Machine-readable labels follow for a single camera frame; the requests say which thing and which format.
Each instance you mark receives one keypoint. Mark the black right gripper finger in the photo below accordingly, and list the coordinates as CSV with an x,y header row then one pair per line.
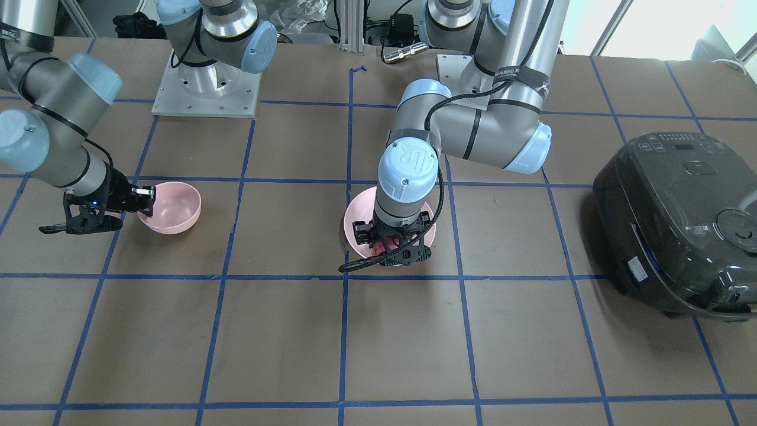
x,y
144,199

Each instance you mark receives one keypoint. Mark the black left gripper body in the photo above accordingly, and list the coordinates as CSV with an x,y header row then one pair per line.
x,y
361,230

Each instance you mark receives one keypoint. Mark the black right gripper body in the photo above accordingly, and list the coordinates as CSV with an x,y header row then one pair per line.
x,y
118,192

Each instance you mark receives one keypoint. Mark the red apple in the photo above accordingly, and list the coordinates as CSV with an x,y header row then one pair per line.
x,y
380,247

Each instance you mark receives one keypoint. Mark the small pink bowl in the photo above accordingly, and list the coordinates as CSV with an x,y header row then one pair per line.
x,y
176,208

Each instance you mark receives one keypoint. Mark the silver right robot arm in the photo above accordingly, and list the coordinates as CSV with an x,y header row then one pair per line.
x,y
68,97

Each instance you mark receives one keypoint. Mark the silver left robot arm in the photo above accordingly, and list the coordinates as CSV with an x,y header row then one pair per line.
x,y
494,119

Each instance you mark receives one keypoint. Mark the pink plate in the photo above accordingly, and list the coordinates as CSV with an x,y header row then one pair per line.
x,y
362,208

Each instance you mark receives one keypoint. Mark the dark grey rice cooker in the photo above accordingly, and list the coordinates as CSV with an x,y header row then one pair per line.
x,y
679,212

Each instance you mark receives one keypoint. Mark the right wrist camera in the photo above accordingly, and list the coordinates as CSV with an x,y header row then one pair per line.
x,y
89,221

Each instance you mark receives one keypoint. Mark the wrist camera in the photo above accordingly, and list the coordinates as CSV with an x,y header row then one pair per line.
x,y
410,255
89,221

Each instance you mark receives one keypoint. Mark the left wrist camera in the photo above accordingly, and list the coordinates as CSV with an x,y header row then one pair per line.
x,y
410,255

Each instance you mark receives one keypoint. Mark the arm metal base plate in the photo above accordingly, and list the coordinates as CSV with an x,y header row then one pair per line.
x,y
461,75
214,91

